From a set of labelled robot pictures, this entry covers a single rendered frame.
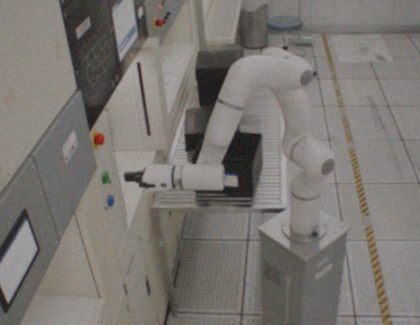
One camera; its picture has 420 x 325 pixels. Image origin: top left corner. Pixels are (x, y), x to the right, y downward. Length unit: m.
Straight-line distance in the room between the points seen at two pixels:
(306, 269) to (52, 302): 0.97
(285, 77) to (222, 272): 1.68
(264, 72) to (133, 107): 0.96
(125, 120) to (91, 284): 0.94
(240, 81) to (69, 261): 0.81
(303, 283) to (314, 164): 0.53
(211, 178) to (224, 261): 1.51
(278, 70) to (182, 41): 2.25
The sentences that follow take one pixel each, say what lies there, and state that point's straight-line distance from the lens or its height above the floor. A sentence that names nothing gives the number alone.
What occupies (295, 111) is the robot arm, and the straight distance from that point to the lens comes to 1.76.
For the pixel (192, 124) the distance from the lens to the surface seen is 2.72.
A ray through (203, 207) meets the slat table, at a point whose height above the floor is 0.76.
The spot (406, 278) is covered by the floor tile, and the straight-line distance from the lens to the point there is 3.10.
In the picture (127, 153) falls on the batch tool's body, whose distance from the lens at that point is 2.53.
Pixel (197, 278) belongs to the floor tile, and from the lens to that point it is 3.03.
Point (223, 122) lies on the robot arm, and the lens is 1.61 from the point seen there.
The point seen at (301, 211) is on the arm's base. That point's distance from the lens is 2.04.
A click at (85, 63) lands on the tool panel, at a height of 1.60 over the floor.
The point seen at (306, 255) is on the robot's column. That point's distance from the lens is 2.05.
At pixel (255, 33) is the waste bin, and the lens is 6.00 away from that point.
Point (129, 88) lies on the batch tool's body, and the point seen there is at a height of 1.20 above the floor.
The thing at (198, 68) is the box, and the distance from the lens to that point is 3.00.
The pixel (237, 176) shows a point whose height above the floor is 0.87.
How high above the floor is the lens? 2.17
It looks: 33 degrees down
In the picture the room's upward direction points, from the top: 5 degrees counter-clockwise
